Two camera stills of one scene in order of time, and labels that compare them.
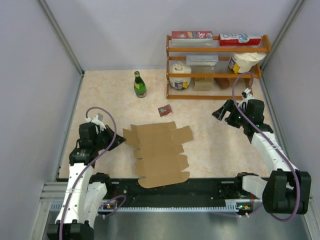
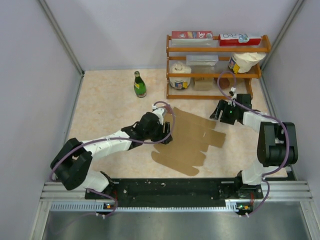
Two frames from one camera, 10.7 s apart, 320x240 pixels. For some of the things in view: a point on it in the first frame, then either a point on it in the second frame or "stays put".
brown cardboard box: [159, 147] -> [193, 135]
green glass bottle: [139, 86] stays put
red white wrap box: [238, 39] stays put
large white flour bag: [243, 62] stays put
